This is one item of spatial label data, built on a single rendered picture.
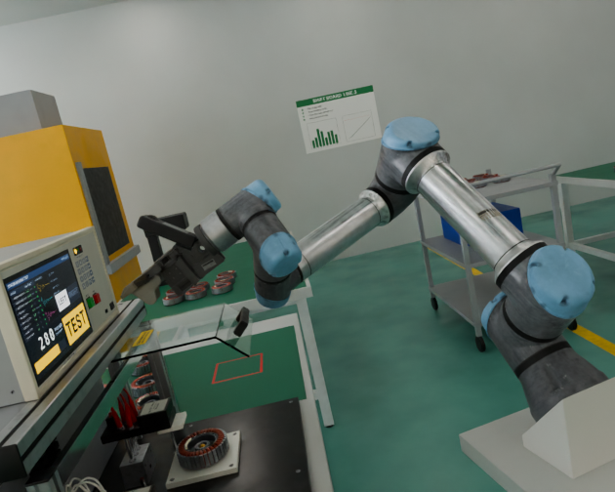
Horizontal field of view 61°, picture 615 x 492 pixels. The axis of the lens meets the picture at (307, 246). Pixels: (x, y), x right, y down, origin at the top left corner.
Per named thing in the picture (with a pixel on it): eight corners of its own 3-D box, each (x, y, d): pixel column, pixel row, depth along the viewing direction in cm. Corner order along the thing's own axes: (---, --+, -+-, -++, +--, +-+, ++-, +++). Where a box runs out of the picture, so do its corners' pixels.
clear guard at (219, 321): (253, 320, 130) (247, 297, 129) (250, 356, 106) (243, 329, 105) (121, 350, 128) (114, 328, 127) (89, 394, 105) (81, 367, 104)
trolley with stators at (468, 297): (506, 290, 404) (486, 160, 385) (585, 334, 305) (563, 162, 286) (430, 307, 401) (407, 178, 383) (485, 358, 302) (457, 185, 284)
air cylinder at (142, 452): (156, 463, 119) (149, 441, 118) (149, 483, 112) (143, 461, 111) (134, 469, 119) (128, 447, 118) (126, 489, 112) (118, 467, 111)
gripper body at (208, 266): (175, 299, 102) (225, 262, 101) (146, 265, 100) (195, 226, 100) (182, 289, 109) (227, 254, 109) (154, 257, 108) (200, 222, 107)
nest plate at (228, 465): (241, 434, 124) (239, 430, 124) (237, 471, 109) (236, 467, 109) (178, 449, 123) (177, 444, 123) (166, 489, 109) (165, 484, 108)
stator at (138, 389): (143, 401, 160) (139, 389, 159) (126, 394, 168) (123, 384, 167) (174, 385, 167) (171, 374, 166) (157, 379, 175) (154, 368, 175)
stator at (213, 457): (232, 436, 121) (229, 422, 121) (225, 466, 110) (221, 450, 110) (185, 445, 122) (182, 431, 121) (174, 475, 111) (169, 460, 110)
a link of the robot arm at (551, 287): (578, 326, 100) (404, 153, 128) (619, 281, 88) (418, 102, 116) (533, 354, 96) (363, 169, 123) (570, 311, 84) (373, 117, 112)
